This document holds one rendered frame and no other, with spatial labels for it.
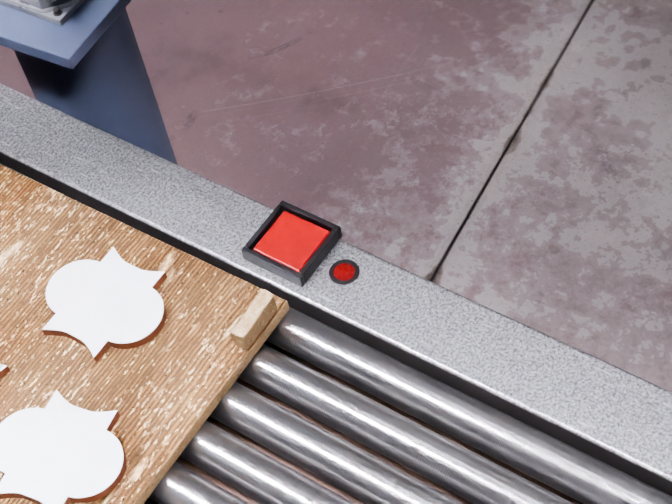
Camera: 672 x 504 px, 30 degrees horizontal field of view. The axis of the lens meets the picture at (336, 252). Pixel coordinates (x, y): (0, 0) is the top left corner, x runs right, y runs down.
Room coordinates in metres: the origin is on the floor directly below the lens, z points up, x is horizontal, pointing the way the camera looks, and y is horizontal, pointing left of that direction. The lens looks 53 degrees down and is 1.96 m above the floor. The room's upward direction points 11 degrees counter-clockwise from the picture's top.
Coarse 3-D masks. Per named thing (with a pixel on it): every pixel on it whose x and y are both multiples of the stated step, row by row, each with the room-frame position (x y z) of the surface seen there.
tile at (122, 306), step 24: (72, 264) 0.81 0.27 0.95; (96, 264) 0.81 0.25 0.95; (120, 264) 0.80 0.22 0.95; (48, 288) 0.79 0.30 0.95; (72, 288) 0.78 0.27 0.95; (96, 288) 0.78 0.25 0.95; (120, 288) 0.77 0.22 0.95; (144, 288) 0.77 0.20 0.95; (72, 312) 0.75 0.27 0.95; (96, 312) 0.75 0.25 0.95; (120, 312) 0.74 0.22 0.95; (144, 312) 0.74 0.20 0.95; (72, 336) 0.73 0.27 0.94; (96, 336) 0.72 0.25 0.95; (120, 336) 0.71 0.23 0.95; (144, 336) 0.71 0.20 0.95; (96, 360) 0.70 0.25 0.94
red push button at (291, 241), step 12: (288, 216) 0.84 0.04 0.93; (276, 228) 0.83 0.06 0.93; (288, 228) 0.82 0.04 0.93; (300, 228) 0.82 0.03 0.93; (312, 228) 0.82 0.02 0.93; (264, 240) 0.81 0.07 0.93; (276, 240) 0.81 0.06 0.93; (288, 240) 0.81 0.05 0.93; (300, 240) 0.80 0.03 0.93; (312, 240) 0.80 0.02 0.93; (264, 252) 0.80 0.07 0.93; (276, 252) 0.79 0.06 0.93; (288, 252) 0.79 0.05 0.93; (300, 252) 0.79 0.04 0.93; (312, 252) 0.79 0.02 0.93; (288, 264) 0.78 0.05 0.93; (300, 264) 0.77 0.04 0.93
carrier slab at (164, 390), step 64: (0, 192) 0.94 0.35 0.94; (0, 256) 0.85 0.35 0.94; (64, 256) 0.84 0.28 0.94; (128, 256) 0.82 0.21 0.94; (192, 256) 0.80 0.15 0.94; (0, 320) 0.77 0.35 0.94; (192, 320) 0.72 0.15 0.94; (0, 384) 0.69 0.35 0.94; (64, 384) 0.68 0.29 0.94; (128, 384) 0.66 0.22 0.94; (192, 384) 0.65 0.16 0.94; (128, 448) 0.59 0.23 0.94
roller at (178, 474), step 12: (180, 468) 0.57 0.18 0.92; (168, 480) 0.56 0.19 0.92; (180, 480) 0.56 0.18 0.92; (192, 480) 0.56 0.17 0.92; (204, 480) 0.56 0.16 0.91; (156, 492) 0.56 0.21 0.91; (168, 492) 0.55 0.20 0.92; (180, 492) 0.55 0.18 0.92; (192, 492) 0.54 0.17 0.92; (204, 492) 0.54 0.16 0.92; (216, 492) 0.54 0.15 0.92; (228, 492) 0.54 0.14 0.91
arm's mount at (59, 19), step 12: (0, 0) 1.34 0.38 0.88; (12, 0) 1.33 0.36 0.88; (24, 0) 1.31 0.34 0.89; (36, 0) 1.30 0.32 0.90; (48, 0) 1.28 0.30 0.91; (60, 0) 1.30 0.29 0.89; (72, 0) 1.30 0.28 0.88; (84, 0) 1.31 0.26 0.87; (24, 12) 1.31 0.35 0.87; (36, 12) 1.30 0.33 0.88; (48, 12) 1.29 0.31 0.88; (60, 12) 1.28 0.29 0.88; (72, 12) 1.29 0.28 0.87; (60, 24) 1.27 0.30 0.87
